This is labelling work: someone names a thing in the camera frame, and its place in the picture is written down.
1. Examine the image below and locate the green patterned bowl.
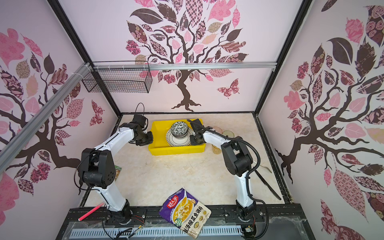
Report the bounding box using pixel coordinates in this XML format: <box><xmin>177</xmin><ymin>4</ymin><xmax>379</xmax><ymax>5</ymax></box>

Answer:
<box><xmin>170</xmin><ymin>121</ymin><xmax>189</xmax><ymax>139</ymax></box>

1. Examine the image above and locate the pink translucent cup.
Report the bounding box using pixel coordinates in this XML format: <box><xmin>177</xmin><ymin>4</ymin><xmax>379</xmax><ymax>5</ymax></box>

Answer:
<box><xmin>213</xmin><ymin>127</ymin><xmax>223</xmax><ymax>134</ymax></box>

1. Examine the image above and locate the yellow dotted plate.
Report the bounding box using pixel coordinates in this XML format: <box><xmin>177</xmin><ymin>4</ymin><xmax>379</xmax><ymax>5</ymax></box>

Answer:
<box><xmin>166</xmin><ymin>129</ymin><xmax>194</xmax><ymax>147</ymax></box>

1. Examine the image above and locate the green translucent cup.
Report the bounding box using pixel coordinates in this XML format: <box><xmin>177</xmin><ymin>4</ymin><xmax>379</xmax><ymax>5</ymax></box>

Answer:
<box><xmin>223</xmin><ymin>130</ymin><xmax>235</xmax><ymax>138</ymax></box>

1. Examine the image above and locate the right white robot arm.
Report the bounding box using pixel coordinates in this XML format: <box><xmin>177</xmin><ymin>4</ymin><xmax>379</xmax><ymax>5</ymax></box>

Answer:
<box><xmin>188</xmin><ymin>119</ymin><xmax>257</xmax><ymax>220</ymax></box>

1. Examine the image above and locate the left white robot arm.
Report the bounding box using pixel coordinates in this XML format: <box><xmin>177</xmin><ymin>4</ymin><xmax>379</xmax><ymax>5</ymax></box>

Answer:
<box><xmin>77</xmin><ymin>115</ymin><xmax>154</xmax><ymax>225</ymax></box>

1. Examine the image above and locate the yellow plastic bin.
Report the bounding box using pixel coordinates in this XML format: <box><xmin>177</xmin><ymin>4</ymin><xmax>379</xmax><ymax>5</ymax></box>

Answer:
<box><xmin>148</xmin><ymin>120</ymin><xmax>206</xmax><ymax>156</ymax></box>

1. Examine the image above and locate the yellow translucent cup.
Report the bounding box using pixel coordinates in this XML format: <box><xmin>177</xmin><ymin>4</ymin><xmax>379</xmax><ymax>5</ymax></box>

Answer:
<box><xmin>212</xmin><ymin>145</ymin><xmax>222</xmax><ymax>155</ymax></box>

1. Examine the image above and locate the green food packet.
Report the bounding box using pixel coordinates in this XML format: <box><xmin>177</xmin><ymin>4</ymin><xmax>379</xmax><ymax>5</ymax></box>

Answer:
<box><xmin>115</xmin><ymin>165</ymin><xmax>122</xmax><ymax>180</ymax></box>

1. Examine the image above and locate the purple seasoning packet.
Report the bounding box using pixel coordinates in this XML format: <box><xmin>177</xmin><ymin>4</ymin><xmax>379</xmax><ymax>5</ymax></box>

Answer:
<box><xmin>159</xmin><ymin>188</ymin><xmax>212</xmax><ymax>239</ymax></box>

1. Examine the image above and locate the white vent grille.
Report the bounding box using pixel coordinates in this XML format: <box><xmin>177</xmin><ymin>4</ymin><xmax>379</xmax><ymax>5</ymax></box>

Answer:
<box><xmin>68</xmin><ymin>225</ymin><xmax>244</xmax><ymax>240</ymax></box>

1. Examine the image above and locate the pink marker pen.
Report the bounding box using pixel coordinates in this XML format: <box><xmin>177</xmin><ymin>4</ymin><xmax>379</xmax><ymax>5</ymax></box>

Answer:
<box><xmin>78</xmin><ymin>203</ymin><xmax>105</xmax><ymax>222</ymax></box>

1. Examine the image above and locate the black wire basket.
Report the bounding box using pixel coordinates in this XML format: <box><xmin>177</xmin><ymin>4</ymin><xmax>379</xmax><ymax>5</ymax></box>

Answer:
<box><xmin>82</xmin><ymin>60</ymin><xmax>153</xmax><ymax>94</ymax></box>

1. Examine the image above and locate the black corrugated cable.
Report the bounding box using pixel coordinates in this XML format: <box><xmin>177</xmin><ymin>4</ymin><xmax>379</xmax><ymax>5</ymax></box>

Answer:
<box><xmin>187</xmin><ymin>119</ymin><xmax>270</xmax><ymax>240</ymax></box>

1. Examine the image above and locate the aluminium rail back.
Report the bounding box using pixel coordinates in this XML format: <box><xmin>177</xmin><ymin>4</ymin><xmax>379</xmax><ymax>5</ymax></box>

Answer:
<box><xmin>93</xmin><ymin>62</ymin><xmax>277</xmax><ymax>71</ymax></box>

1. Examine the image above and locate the aluminium rail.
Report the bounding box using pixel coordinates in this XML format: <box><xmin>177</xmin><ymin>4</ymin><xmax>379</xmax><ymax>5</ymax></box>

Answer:
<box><xmin>0</xmin><ymin>62</ymin><xmax>91</xmax><ymax>173</ymax></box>
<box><xmin>93</xmin><ymin>62</ymin><xmax>277</xmax><ymax>71</ymax></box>

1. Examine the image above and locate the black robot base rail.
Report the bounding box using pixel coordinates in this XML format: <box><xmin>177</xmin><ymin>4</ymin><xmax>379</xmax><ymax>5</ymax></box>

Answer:
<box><xmin>56</xmin><ymin>204</ymin><xmax>315</xmax><ymax>240</ymax></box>

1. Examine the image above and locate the aluminium rail left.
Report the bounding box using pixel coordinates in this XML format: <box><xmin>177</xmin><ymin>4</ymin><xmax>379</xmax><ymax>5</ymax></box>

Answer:
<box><xmin>0</xmin><ymin>62</ymin><xmax>91</xmax><ymax>173</ymax></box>

